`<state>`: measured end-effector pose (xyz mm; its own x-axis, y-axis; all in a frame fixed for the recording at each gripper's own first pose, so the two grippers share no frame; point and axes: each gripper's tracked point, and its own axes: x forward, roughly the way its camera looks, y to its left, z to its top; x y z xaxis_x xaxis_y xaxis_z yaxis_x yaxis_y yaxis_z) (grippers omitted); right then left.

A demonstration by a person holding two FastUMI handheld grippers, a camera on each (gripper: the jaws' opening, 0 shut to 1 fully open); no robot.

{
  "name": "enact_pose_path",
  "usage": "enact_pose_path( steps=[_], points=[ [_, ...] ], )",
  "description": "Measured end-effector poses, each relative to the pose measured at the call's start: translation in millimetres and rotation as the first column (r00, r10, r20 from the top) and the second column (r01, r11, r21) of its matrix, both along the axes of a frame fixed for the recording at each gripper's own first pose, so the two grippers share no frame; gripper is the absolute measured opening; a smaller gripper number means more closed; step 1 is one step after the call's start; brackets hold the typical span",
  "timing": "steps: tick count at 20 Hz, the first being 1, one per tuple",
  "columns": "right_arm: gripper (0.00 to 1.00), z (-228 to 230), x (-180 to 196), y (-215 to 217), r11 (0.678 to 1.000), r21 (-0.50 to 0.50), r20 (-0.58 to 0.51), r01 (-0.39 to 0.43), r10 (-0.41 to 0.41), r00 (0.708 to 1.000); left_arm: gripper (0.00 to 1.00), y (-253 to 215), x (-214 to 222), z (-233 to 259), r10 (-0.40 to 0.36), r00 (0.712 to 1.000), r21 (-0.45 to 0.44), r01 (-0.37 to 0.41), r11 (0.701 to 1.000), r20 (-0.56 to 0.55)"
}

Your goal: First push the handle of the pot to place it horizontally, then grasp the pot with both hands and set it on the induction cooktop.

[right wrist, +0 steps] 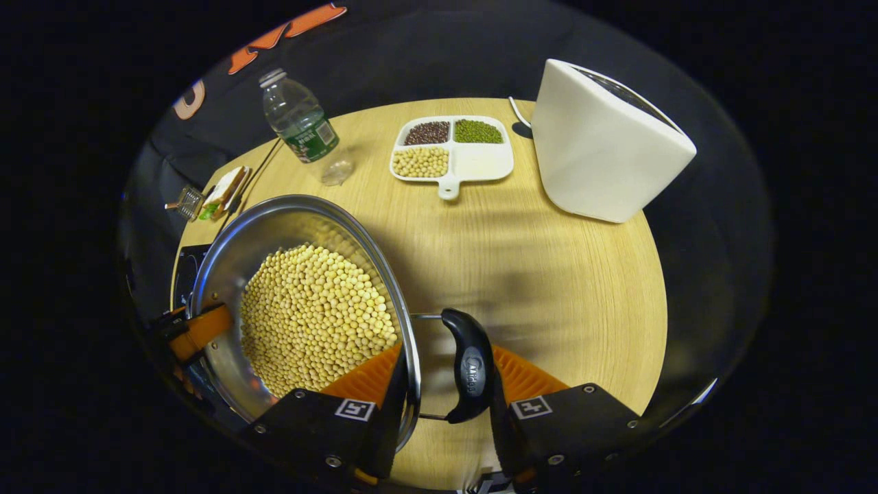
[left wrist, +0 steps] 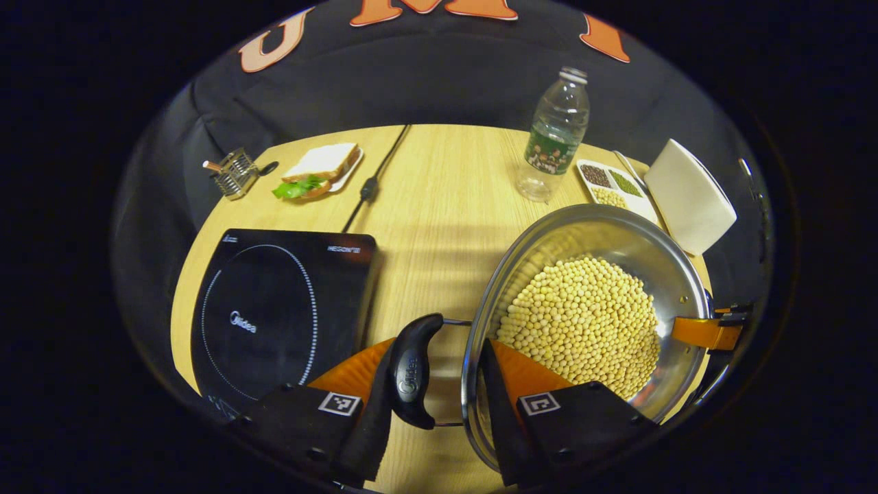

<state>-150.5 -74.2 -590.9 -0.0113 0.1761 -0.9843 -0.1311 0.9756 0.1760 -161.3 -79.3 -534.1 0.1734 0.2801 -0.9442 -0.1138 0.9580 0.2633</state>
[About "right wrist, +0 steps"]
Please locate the wrapped sandwich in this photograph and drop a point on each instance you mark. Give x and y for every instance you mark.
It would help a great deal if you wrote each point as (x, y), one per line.
(223, 192)

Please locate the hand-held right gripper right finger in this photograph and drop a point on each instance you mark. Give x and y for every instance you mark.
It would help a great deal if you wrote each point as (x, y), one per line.
(504, 432)

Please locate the stainless steel pot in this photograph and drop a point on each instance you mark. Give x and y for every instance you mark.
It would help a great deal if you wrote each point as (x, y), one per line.
(226, 261)

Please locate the white divided tray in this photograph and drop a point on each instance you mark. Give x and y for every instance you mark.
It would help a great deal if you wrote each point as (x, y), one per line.
(480, 163)

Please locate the thin dark stick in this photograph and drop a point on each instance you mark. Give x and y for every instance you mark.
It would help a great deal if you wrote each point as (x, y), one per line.
(260, 170)

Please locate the white box-shaped appliance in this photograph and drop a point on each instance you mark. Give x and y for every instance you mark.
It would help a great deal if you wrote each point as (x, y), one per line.
(597, 151)

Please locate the pile of soybeans in pot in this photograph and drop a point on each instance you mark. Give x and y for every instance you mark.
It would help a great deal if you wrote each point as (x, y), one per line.
(315, 315)

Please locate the clear plastic water bottle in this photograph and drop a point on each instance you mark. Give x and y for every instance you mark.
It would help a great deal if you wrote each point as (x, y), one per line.
(302, 123)

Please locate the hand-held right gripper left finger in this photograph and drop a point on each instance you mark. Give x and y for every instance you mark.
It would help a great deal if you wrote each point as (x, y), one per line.
(384, 439)

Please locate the pile of red beans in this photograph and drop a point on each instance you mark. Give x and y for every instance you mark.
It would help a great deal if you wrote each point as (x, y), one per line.
(427, 133)

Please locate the small soybean pile in tray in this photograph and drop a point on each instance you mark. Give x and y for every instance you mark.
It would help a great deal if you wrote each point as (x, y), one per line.
(420, 162)

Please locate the black induction cooktop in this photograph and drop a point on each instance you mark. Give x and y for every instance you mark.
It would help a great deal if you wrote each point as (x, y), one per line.
(186, 274)

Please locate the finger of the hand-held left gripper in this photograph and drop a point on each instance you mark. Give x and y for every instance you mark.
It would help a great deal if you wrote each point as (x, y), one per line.
(202, 331)

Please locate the pile of green mung beans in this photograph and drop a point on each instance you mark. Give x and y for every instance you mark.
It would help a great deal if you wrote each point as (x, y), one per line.
(478, 131)

